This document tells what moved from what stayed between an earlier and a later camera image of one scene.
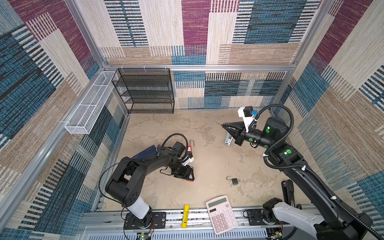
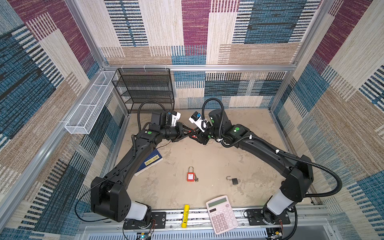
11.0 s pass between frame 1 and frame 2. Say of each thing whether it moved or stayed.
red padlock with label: stayed
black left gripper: moved
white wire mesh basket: stayed
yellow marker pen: stayed
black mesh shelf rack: stayed
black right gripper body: moved
